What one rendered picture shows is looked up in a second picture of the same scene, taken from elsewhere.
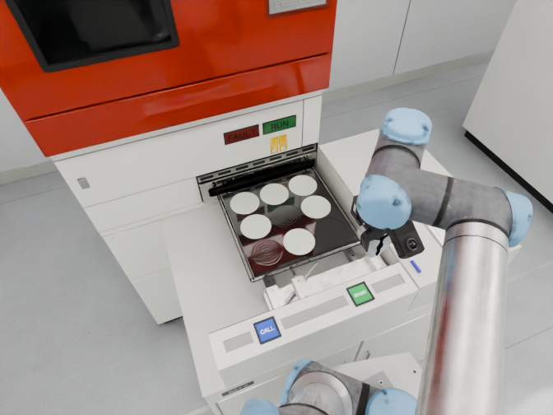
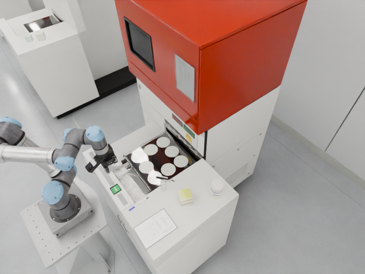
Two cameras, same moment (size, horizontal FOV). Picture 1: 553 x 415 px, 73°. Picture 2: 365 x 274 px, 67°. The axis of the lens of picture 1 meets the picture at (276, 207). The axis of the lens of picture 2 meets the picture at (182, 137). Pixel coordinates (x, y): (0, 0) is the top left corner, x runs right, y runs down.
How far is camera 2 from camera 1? 144 cm
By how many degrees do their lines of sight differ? 46
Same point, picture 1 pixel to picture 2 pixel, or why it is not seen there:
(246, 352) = (88, 158)
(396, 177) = (70, 132)
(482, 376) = (13, 150)
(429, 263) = (135, 215)
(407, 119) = (92, 130)
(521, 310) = not seen: outside the picture
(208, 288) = (125, 147)
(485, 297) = (30, 151)
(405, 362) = (102, 222)
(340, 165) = (189, 169)
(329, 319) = (103, 180)
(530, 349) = not seen: outside the picture
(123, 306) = not seen: hidden behind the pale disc
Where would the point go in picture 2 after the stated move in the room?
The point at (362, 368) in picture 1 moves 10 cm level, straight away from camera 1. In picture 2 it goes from (98, 206) to (112, 210)
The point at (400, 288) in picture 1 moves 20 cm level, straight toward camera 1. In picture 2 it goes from (120, 204) to (90, 195)
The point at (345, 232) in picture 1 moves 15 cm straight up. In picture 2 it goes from (155, 184) to (152, 171)
